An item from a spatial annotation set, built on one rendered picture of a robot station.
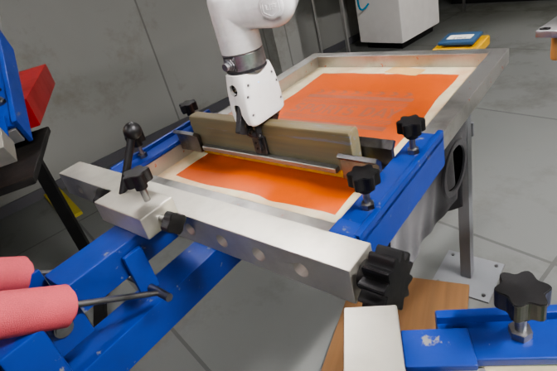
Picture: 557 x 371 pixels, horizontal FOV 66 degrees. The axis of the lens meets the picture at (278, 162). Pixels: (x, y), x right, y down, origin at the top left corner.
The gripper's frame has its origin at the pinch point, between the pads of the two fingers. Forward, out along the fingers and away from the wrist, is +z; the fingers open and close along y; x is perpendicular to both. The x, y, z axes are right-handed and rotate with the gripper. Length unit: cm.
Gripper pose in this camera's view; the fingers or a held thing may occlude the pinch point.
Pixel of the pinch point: (266, 140)
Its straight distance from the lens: 84.7
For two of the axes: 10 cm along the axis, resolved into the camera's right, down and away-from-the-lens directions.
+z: 2.2, 8.6, 4.7
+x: -7.7, -1.4, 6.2
